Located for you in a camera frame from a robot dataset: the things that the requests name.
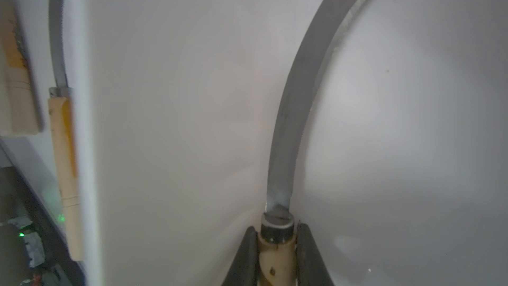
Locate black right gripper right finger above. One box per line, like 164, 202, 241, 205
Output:
296, 222, 335, 286

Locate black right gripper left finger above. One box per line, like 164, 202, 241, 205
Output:
222, 226, 259, 286

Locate white plastic storage box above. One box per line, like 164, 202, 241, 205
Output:
66, 0, 507, 285

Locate wooden handle sickle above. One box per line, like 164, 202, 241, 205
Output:
48, 0, 84, 262
1, 0, 40, 136

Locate wooden handle sickle far left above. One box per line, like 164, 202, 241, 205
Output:
1, 0, 40, 136

